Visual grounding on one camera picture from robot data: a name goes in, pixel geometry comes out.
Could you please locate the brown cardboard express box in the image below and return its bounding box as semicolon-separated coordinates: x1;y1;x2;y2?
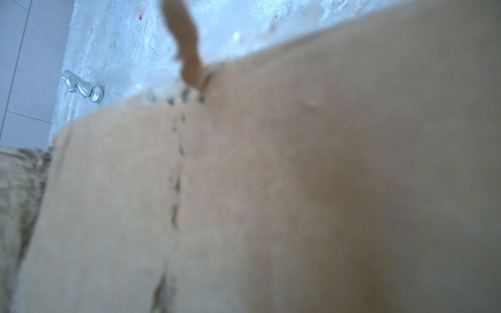
12;1;500;312

